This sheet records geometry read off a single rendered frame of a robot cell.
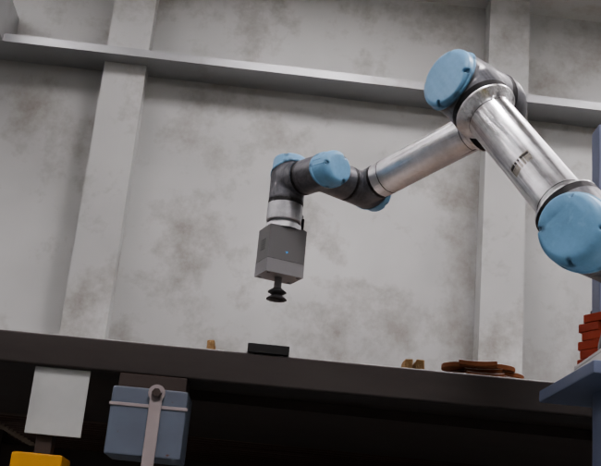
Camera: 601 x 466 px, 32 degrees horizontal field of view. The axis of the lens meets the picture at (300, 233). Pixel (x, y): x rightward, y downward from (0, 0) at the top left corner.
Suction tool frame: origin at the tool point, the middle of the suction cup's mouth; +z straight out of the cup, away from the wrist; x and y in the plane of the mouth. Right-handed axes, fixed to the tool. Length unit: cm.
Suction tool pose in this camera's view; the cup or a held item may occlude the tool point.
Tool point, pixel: (275, 300)
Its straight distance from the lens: 215.8
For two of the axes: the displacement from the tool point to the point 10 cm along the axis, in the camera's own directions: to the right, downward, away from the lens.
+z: -0.9, 9.4, -3.2
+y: -9.0, -2.1, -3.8
